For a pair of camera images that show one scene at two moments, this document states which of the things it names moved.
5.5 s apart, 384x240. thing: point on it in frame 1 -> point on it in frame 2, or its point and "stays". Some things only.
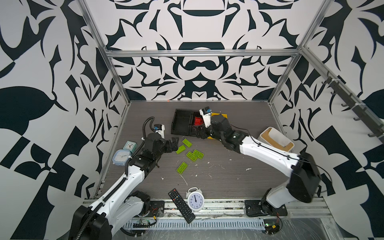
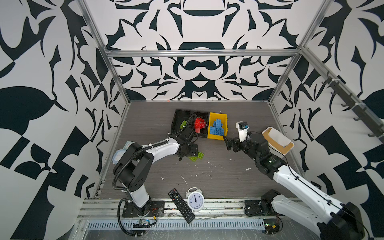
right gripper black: (200, 132) -> (231, 141)
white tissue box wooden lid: (272, 136) stays
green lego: (198, 154) stays
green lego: (191, 156) stays
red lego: (198, 121) stays
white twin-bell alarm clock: (195, 199) stays
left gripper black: (174, 144) -> (194, 152)
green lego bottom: (182, 167) -> (183, 124)
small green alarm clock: (131, 146) stays
